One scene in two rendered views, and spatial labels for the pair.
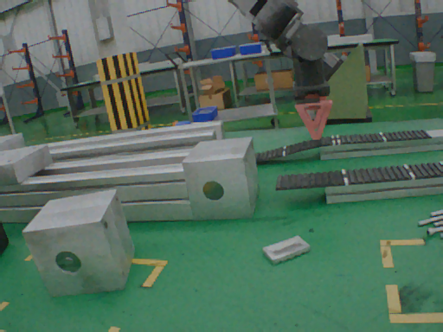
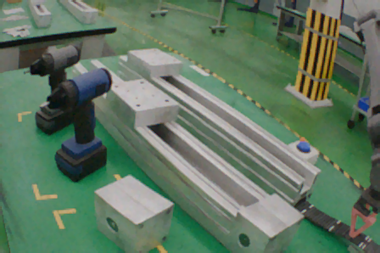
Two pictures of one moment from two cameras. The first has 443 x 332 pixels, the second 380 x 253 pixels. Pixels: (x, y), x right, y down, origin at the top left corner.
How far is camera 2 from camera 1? 0.25 m
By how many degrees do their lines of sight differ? 32
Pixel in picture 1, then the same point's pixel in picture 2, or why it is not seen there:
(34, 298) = (89, 222)
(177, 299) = not seen: outside the picture
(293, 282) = not seen: outside the picture
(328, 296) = not seen: outside the picture
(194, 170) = (241, 221)
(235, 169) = (262, 240)
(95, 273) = (123, 241)
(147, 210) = (202, 218)
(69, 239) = (116, 216)
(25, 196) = (135, 139)
